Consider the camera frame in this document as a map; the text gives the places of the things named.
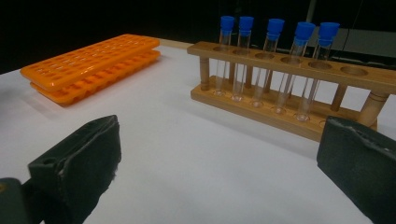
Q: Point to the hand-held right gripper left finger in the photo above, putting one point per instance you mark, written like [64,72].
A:
[77,161]

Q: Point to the white table mat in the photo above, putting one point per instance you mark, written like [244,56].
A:
[186,155]

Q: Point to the orange plastic test tube rack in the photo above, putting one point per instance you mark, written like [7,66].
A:
[90,59]

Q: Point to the blue-capped glass test tube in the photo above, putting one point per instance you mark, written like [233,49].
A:
[328,31]
[246,23]
[304,31]
[227,23]
[275,26]

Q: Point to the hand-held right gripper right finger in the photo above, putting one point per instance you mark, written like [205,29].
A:
[361,168]

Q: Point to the wooden test tube rack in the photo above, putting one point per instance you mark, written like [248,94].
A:
[211,51]

